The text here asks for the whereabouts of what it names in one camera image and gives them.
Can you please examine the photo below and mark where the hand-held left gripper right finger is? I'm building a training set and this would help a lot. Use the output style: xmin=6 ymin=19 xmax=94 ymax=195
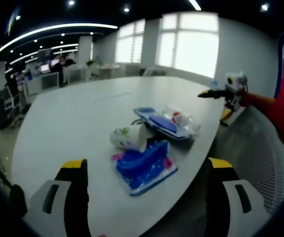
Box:
xmin=204 ymin=157 xmax=272 ymax=237

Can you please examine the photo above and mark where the grey mesh office chair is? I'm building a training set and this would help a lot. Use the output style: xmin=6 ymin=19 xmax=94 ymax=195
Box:
xmin=205 ymin=108 xmax=284 ymax=237

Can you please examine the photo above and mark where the printed white paper cup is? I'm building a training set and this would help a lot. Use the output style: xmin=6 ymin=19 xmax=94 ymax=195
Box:
xmin=110 ymin=124 xmax=149 ymax=153

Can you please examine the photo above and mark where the blue tissue packet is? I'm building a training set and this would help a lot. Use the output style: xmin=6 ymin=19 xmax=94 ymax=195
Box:
xmin=111 ymin=139 xmax=179 ymax=197

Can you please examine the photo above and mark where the curved ceiling light strip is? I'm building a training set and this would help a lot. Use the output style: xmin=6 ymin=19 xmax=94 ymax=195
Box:
xmin=0 ymin=23 xmax=119 ymax=59

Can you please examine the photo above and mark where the clear bag with blue pouch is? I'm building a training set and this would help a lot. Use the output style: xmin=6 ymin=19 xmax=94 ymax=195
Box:
xmin=133 ymin=106 xmax=197 ymax=141

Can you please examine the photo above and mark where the large office window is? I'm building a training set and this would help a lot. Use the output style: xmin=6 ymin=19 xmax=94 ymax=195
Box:
xmin=116 ymin=12 xmax=219 ymax=79

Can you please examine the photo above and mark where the white table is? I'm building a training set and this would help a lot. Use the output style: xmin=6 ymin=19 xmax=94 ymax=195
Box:
xmin=10 ymin=76 xmax=234 ymax=237

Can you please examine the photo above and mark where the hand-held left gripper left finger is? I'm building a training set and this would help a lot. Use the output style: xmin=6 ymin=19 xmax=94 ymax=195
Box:
xmin=24 ymin=159 xmax=92 ymax=237

